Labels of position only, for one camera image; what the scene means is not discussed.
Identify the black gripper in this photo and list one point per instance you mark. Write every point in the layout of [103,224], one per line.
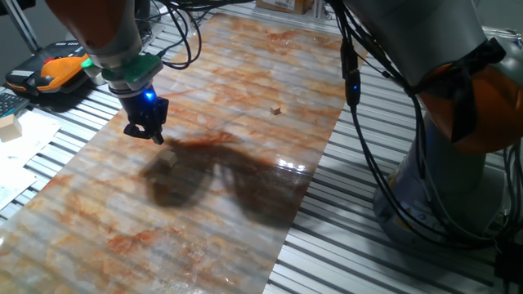
[141,108]

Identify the black computer keyboard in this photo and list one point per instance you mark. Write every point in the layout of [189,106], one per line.
[10,104]

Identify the aluminium frame post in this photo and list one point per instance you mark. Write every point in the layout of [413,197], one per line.
[20,24]

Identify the white paper sheets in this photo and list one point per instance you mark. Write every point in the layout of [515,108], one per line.
[24,155]

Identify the green gripper mount plate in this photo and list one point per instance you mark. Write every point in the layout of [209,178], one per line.
[139,69]

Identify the orange and black teach pendant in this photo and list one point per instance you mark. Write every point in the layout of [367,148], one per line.
[57,71]

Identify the tiny wooden cube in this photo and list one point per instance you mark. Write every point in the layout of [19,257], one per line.
[275,109]

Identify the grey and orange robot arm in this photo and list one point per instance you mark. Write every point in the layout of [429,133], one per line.
[429,36]

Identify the cardboard box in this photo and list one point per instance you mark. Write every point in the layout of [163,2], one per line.
[286,6]

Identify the small light wooden cube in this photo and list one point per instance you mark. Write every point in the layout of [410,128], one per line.
[167,158]

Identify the large wooden block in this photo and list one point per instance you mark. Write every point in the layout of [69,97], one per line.
[10,128]

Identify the orange marble pattern mat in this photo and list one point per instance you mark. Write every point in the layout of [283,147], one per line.
[122,228]

